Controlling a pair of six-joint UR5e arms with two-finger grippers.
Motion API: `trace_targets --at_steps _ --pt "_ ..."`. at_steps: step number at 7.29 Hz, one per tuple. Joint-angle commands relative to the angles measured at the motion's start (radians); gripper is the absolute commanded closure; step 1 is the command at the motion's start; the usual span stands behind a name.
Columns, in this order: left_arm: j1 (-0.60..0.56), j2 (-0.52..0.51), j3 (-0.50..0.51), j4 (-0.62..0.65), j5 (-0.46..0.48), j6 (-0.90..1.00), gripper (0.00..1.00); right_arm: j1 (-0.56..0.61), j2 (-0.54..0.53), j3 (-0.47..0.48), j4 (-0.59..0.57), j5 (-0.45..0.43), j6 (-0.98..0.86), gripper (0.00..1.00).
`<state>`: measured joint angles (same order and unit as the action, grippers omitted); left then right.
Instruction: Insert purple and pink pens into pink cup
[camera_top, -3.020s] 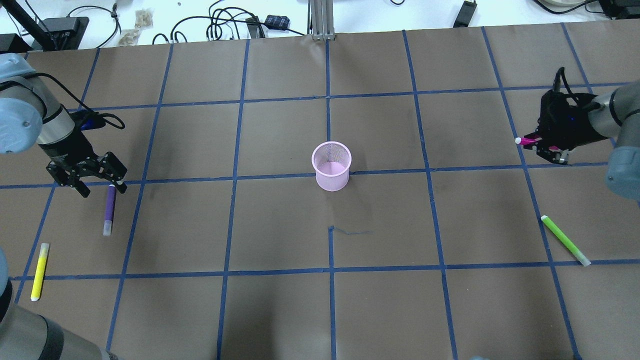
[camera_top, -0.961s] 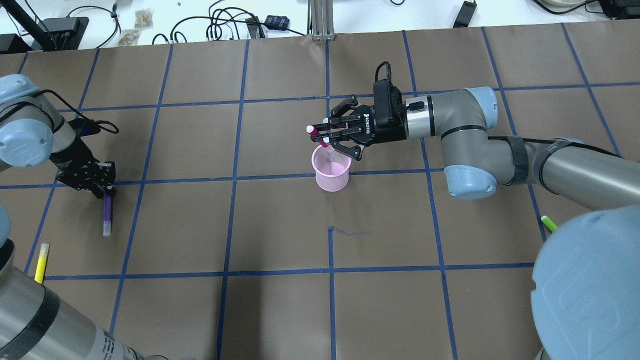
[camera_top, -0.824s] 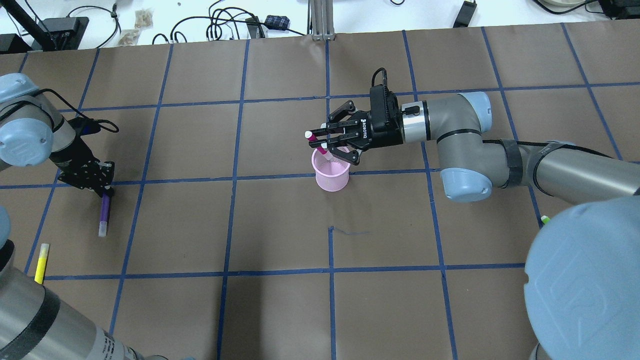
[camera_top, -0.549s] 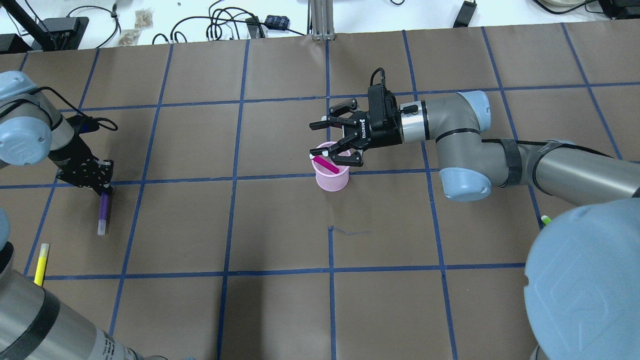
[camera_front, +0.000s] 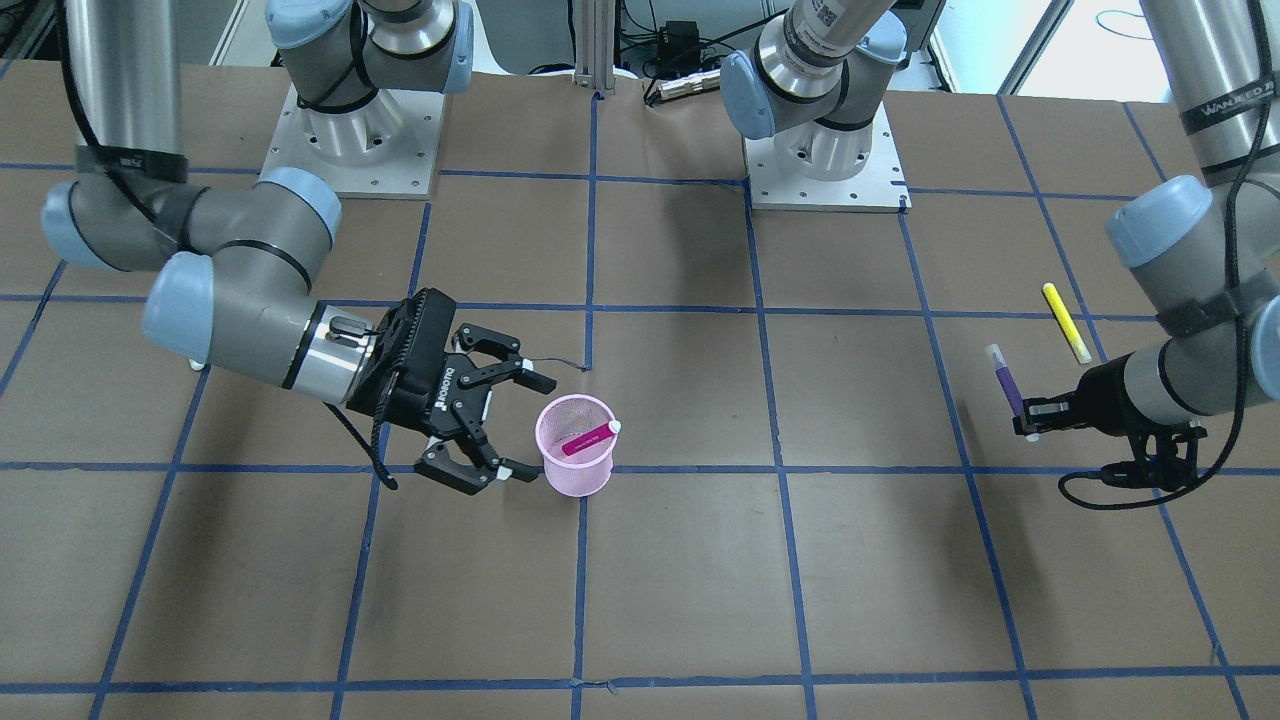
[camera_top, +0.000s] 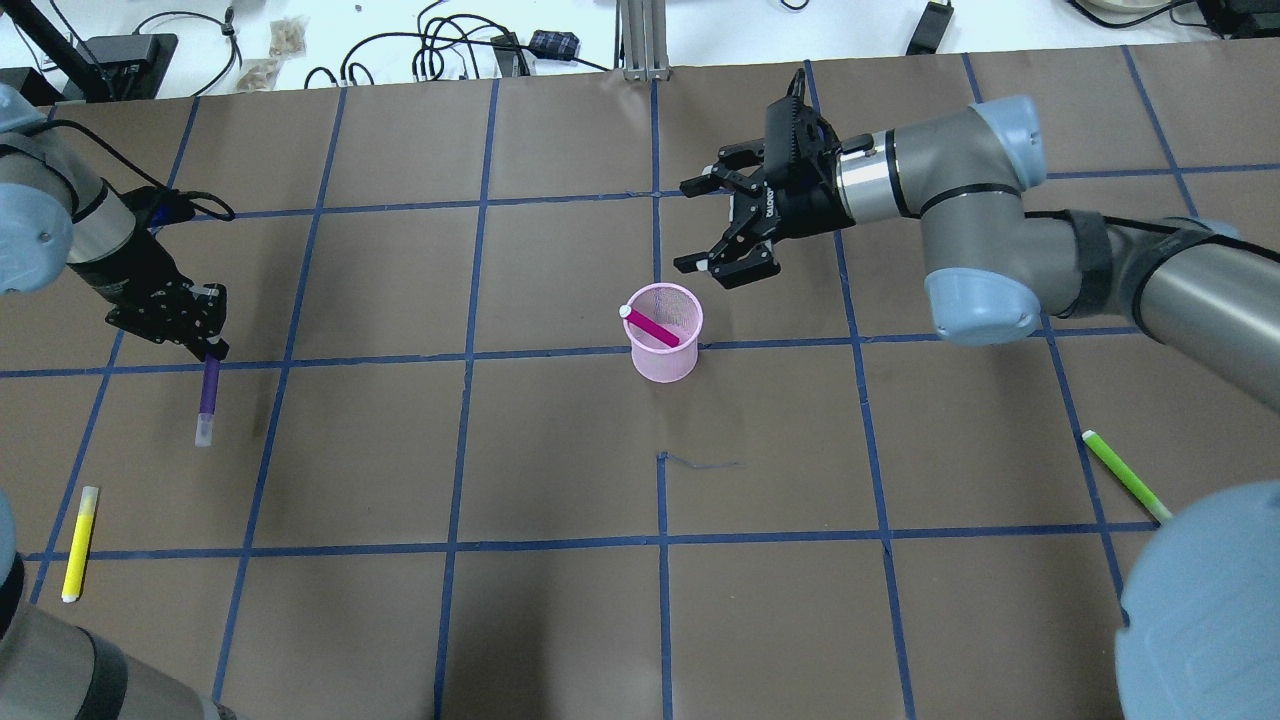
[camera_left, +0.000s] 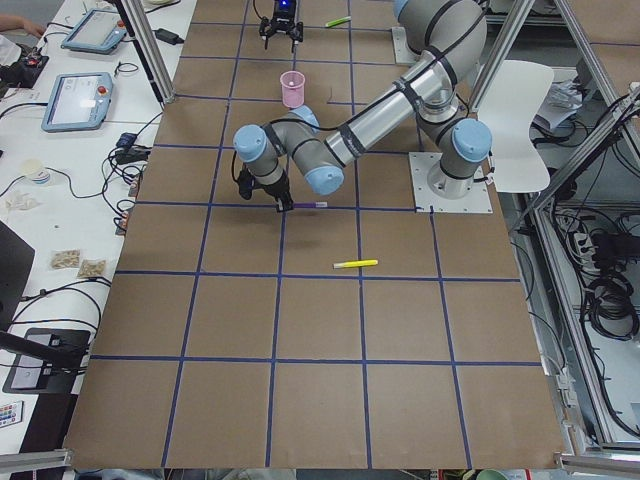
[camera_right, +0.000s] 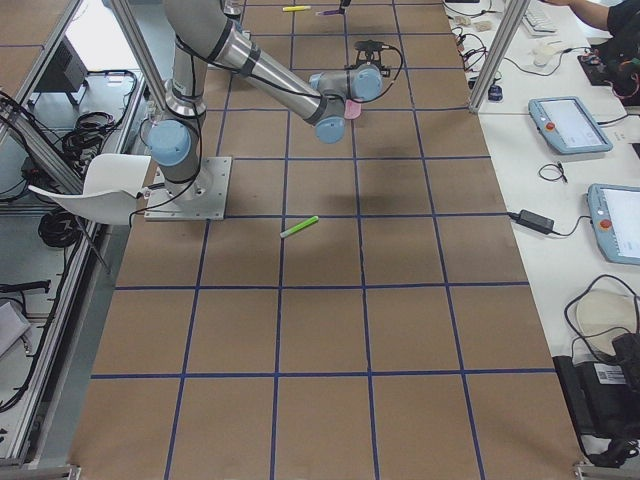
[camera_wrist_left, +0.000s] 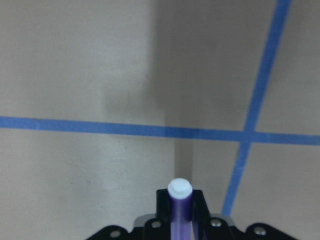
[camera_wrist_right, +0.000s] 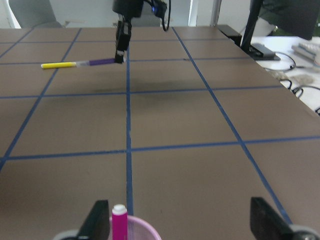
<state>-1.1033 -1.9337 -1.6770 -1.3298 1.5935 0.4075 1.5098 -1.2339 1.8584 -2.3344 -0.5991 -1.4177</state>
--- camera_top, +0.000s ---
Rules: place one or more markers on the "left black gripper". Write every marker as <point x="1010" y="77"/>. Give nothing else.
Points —
<point x="137" y="288"/>

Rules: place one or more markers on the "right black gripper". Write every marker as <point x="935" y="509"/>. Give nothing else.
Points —
<point x="806" y="206"/>

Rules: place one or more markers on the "purple pen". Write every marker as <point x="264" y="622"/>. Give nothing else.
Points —
<point x="205" y="419"/>

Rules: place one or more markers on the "pink pen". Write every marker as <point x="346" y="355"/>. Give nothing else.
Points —
<point x="634" y="318"/>

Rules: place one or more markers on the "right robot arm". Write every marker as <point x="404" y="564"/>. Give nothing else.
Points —
<point x="1200" y="636"/>

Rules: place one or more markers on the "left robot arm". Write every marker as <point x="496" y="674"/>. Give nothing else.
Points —
<point x="58" y="213"/>

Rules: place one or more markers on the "pink mesh cup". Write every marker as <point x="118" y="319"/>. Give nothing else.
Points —
<point x="662" y="322"/>

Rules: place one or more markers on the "blue black small device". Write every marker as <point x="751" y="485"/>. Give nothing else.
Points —
<point x="554" y="45"/>

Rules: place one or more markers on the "yellow pen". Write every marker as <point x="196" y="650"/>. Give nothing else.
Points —
<point x="80" y="546"/>

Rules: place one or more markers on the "snack bag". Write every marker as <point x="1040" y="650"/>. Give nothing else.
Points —
<point x="259" y="75"/>
<point x="288" y="37"/>

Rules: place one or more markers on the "green pen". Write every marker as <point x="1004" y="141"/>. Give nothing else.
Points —
<point x="1126" y="476"/>

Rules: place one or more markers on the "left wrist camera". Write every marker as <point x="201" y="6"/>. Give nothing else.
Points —
<point x="161" y="208"/>

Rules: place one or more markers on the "aluminium frame post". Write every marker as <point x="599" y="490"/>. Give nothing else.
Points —
<point x="641" y="40"/>

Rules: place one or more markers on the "black camera stand base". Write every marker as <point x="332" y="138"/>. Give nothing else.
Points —
<point x="102" y="68"/>

